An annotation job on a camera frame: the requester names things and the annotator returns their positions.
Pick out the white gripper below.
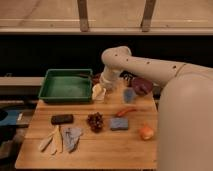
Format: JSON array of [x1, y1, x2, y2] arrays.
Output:
[[92, 68, 121, 101]]

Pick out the black eraser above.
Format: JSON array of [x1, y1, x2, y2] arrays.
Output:
[[51, 114, 74, 125]]

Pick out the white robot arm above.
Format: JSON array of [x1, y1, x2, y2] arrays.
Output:
[[100, 46, 213, 171]]

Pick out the blue transparent cup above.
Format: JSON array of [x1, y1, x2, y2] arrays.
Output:
[[123, 87, 136, 103]]

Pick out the small metal cup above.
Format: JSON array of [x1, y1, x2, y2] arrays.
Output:
[[123, 73, 133, 84]]

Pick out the brown bowl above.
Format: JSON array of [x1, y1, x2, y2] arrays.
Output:
[[92, 73, 101, 85]]

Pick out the dark red grape bunch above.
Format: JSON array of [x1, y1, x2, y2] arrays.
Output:
[[87, 112, 103, 133]]

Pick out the orange carrot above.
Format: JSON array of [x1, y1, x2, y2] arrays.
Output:
[[116, 107, 137, 117]]

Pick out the blue sponge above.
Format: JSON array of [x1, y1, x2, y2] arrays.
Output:
[[110, 117, 129, 130]]

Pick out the green plastic tray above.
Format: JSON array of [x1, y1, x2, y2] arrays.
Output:
[[38, 69, 93, 103]]

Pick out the blue grey cloth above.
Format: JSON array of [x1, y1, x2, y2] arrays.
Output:
[[62, 127, 83, 152]]

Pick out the orange round fruit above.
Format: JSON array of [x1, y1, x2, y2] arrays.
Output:
[[139, 124, 154, 140]]

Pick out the yellow wooden utensils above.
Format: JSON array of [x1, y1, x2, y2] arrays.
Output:
[[38, 125, 63, 155]]

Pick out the blue object at left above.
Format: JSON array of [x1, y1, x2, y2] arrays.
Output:
[[0, 109, 21, 126]]

